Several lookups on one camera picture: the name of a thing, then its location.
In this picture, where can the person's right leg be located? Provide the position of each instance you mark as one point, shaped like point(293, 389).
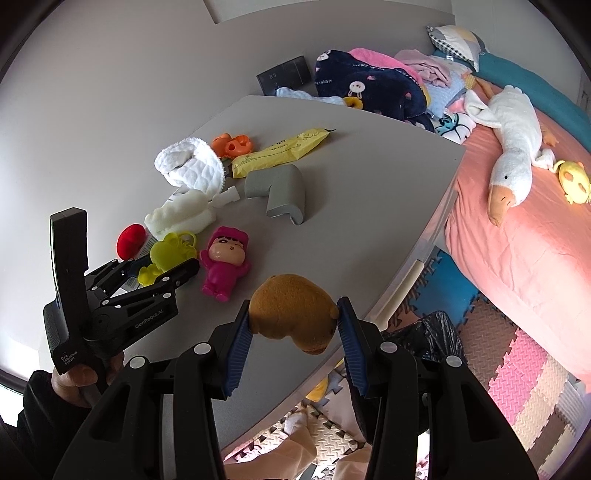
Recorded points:
point(351, 466)

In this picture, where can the yellow translucent plastic toy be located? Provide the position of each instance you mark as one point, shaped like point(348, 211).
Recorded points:
point(166, 254)

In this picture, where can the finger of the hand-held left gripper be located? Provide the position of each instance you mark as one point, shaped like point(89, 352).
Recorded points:
point(113, 277)
point(161, 293)

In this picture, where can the black trash bag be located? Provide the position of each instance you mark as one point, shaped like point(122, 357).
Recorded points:
point(429, 332)

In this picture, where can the red plush ball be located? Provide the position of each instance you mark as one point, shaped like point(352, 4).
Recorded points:
point(130, 241)

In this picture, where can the small white plastic piece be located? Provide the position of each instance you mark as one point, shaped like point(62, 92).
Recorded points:
point(228, 196)

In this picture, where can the cream table edge guard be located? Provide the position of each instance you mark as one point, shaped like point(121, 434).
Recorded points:
point(406, 286)

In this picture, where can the yellow chick plush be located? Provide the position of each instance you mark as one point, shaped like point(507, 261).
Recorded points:
point(575, 180)

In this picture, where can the orange plastic toy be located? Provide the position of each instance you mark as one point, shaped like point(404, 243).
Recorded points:
point(235, 145)

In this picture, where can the brown plush toy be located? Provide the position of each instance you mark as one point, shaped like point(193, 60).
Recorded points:
point(291, 314)

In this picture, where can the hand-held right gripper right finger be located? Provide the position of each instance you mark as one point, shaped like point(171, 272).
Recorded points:
point(353, 350)

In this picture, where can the white printed cloth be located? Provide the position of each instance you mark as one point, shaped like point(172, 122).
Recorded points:
point(455, 124)

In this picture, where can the person's left leg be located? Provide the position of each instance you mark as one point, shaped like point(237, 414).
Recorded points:
point(288, 457)

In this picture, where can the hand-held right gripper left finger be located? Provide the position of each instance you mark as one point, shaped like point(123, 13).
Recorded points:
point(238, 350)

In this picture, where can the navy printed blanket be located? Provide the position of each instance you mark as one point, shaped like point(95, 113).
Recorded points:
point(369, 87)

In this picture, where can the pink bed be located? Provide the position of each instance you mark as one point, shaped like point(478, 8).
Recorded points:
point(521, 258)

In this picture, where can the person's left hand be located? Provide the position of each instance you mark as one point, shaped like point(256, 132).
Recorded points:
point(74, 383)

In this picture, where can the white quilted cloth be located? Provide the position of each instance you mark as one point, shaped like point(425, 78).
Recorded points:
point(189, 161)

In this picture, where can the person's left forearm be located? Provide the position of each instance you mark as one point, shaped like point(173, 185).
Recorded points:
point(37, 415)

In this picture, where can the pink cartoon figurine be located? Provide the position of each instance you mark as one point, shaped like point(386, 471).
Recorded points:
point(221, 272)

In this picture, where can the light blue small cloth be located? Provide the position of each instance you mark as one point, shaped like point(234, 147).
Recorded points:
point(300, 94)

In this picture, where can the lilac cloth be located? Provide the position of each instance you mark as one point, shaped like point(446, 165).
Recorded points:
point(429, 69)

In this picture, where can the grey foam corner guard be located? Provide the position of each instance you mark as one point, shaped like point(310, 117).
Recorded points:
point(281, 189)

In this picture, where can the pink fleece cloth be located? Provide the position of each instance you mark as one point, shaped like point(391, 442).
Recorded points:
point(374, 57)

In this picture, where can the light blue blanket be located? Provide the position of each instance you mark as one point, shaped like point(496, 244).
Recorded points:
point(443, 94)

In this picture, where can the person's leg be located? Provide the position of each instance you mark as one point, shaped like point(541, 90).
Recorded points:
point(288, 457)
point(351, 466)

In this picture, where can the white goose plush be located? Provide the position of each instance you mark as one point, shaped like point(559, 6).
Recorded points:
point(512, 138)

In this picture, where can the patchwork checkered pillow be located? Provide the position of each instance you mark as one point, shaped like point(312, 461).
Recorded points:
point(455, 39)

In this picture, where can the coloured foam puzzle mat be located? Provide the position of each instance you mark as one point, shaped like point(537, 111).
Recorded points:
point(508, 369)

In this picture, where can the teal pillow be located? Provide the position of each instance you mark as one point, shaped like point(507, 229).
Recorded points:
point(526, 76)

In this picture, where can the blue packet with barcode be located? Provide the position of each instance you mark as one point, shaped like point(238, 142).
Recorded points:
point(132, 280)

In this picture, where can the yellow packet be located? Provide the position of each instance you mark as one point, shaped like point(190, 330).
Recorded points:
point(272, 154)

